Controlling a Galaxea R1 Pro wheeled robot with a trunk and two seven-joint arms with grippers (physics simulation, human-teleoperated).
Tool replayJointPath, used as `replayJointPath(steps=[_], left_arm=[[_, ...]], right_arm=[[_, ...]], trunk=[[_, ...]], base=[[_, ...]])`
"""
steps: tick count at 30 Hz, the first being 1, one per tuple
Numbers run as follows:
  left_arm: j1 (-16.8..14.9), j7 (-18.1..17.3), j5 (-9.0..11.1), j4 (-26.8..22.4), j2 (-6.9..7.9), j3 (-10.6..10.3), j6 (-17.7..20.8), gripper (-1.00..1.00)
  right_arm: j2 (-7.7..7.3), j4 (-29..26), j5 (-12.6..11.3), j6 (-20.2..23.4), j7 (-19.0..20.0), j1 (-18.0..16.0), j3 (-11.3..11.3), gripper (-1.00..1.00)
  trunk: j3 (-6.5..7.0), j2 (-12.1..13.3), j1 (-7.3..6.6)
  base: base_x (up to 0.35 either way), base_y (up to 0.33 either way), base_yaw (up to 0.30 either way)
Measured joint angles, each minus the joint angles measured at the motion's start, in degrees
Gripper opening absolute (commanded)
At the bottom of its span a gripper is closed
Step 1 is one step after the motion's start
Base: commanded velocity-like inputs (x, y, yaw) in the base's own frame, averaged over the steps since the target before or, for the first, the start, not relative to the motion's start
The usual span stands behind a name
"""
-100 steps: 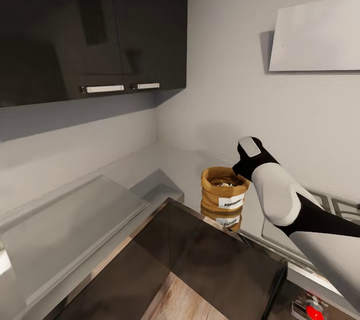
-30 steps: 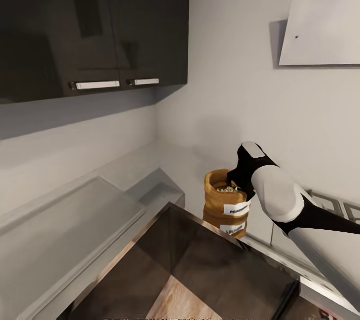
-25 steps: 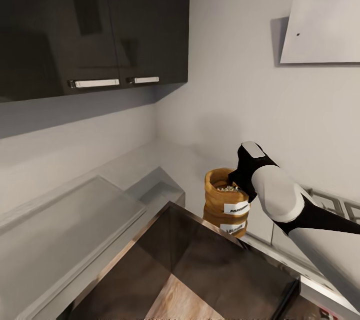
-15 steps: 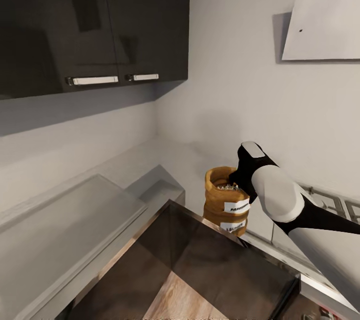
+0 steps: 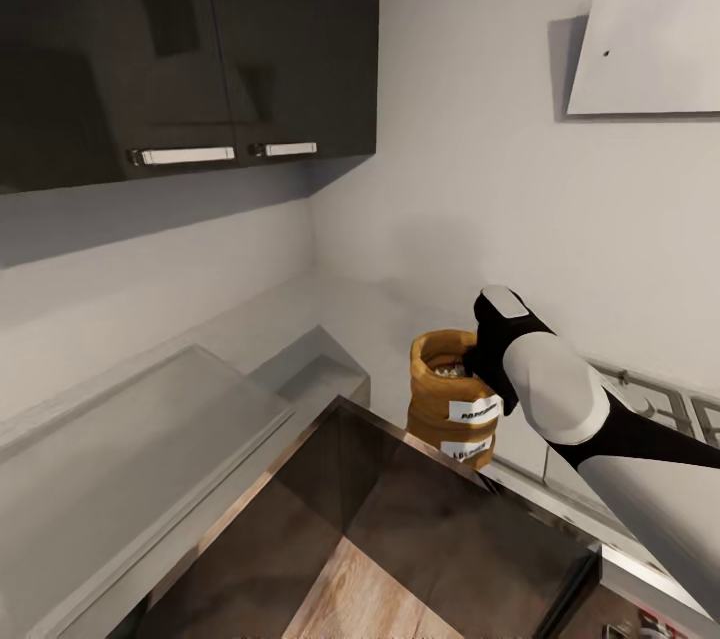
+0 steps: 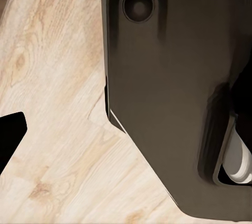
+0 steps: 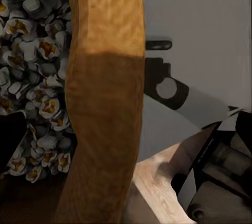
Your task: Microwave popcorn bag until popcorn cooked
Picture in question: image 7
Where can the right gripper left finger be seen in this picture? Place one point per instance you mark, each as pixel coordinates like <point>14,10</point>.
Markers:
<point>12,130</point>

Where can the popcorn bag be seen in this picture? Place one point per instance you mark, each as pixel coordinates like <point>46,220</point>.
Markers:
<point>104,87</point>

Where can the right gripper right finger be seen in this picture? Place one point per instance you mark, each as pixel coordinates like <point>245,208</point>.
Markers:
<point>244,128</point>

